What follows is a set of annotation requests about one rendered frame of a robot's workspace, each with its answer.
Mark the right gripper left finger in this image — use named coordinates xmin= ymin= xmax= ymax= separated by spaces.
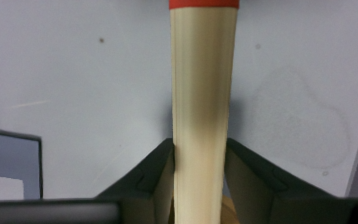
xmin=0 ymin=138 xmax=174 ymax=224

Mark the brown cardboard tube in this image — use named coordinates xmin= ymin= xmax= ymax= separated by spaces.
xmin=168 ymin=189 xmax=239 ymax=224

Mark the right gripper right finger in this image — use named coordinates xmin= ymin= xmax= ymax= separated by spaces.
xmin=224 ymin=138 xmax=358 ymax=224

